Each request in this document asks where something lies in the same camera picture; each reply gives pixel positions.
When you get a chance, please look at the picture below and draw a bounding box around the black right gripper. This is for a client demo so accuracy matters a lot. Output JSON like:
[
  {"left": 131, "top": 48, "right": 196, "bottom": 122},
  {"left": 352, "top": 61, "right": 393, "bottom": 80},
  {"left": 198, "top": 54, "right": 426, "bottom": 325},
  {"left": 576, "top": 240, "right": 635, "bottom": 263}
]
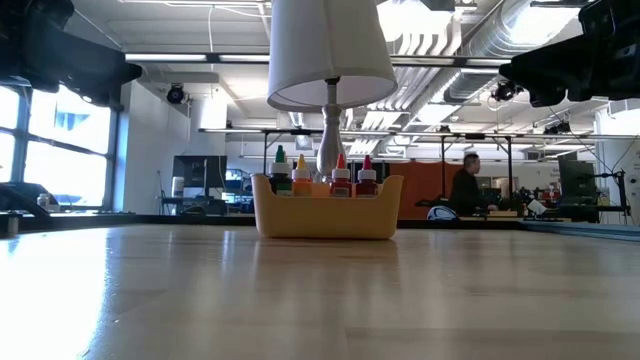
[{"left": 499, "top": 0, "right": 640, "bottom": 108}]

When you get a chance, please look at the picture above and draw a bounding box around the blue and white ball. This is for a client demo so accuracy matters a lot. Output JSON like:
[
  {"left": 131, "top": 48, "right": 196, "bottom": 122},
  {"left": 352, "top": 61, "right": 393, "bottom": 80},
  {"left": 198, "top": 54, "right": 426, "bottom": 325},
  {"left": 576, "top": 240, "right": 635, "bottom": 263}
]
[{"left": 426, "top": 205, "right": 460, "bottom": 222}]

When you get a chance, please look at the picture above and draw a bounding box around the black ceiling camera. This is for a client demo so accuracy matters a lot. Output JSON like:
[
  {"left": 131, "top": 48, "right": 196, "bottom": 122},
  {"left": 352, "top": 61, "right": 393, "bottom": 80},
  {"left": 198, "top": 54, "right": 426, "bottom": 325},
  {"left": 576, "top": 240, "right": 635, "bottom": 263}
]
[{"left": 490, "top": 79, "right": 525, "bottom": 104}]

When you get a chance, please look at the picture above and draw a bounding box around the dark office desk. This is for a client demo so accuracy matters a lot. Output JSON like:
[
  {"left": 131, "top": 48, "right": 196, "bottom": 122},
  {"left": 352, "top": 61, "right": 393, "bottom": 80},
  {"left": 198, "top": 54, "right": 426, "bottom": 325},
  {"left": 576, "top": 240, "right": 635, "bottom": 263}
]
[{"left": 158, "top": 195, "right": 256, "bottom": 217}]

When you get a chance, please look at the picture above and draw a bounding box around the large crimson food coloring bottle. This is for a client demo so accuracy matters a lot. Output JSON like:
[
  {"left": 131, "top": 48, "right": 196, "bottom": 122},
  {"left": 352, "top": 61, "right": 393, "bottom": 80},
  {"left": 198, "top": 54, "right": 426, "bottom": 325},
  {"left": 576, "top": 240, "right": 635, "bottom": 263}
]
[{"left": 354, "top": 154, "right": 379, "bottom": 199}]

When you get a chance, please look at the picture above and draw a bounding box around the black wall-mounted camera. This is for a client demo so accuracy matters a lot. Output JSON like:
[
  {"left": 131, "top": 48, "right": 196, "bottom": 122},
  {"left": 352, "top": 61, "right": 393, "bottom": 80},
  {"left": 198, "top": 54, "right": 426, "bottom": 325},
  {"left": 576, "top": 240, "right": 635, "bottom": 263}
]
[{"left": 166, "top": 83, "right": 187, "bottom": 106}]

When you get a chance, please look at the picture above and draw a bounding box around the orange partition wall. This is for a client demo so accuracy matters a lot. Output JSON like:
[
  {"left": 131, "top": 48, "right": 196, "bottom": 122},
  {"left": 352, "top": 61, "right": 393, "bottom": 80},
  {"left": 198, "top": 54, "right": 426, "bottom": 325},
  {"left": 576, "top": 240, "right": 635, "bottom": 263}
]
[{"left": 388, "top": 162, "right": 454, "bottom": 221}]

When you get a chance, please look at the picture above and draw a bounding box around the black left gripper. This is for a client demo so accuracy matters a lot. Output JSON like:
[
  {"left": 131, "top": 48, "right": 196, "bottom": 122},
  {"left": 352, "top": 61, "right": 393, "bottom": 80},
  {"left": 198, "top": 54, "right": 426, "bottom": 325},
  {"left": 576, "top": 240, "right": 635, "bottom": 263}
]
[{"left": 0, "top": 0, "right": 144, "bottom": 109}]

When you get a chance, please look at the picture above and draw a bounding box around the long ceiling light fixture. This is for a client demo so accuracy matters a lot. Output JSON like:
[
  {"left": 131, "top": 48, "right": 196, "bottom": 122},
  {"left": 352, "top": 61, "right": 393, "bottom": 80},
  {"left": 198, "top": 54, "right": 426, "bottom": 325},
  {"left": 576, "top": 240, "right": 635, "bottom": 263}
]
[{"left": 124, "top": 52, "right": 271, "bottom": 64}]

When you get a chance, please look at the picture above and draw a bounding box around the large bright window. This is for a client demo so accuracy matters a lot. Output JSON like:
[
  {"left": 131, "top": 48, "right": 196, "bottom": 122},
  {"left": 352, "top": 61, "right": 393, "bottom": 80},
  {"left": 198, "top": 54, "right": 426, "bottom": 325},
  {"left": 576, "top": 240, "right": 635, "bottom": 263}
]
[{"left": 0, "top": 82, "right": 119, "bottom": 212}]

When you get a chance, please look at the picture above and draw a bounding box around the dark computer monitor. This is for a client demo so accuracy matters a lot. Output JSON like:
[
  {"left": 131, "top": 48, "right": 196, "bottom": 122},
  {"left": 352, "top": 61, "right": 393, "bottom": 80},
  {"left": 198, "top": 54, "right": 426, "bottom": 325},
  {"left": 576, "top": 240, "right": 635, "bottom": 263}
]
[{"left": 558, "top": 158, "right": 597, "bottom": 201}]

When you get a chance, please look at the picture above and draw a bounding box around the silver ventilation duct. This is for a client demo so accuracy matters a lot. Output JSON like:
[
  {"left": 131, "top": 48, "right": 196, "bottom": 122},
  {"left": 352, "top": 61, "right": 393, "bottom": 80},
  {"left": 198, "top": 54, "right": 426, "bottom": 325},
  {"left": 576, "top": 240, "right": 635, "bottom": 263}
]
[{"left": 442, "top": 0, "right": 584, "bottom": 104}]

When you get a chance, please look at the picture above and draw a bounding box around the black metal rack frame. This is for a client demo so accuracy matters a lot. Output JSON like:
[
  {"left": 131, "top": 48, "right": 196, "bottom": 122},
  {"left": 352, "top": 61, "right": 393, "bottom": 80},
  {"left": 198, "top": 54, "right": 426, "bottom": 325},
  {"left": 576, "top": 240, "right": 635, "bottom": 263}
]
[{"left": 439, "top": 133, "right": 515, "bottom": 214}]

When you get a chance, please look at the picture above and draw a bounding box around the yellow plastic bin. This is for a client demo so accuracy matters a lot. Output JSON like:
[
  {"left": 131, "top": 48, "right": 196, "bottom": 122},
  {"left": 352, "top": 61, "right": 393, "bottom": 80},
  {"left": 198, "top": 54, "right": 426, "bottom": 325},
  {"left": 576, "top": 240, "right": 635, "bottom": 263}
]
[{"left": 250, "top": 173, "right": 405, "bottom": 240}]

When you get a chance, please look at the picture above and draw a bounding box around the person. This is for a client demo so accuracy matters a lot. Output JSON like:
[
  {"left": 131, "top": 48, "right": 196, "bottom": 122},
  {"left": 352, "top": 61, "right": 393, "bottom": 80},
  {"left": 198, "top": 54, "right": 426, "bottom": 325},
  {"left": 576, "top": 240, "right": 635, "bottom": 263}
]
[{"left": 448, "top": 152, "right": 499, "bottom": 217}]

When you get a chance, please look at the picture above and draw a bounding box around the large green food coloring bottle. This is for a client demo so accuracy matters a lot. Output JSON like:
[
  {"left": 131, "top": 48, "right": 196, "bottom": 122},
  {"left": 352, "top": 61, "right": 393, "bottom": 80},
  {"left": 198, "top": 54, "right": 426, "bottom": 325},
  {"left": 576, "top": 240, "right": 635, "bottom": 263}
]
[{"left": 268, "top": 144, "right": 295, "bottom": 198}]

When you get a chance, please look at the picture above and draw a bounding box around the white shade table lamp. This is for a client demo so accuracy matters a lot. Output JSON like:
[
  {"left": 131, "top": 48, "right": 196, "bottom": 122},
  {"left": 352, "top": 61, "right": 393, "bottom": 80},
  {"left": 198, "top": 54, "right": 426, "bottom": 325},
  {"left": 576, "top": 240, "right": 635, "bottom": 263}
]
[{"left": 266, "top": 0, "right": 400, "bottom": 184}]

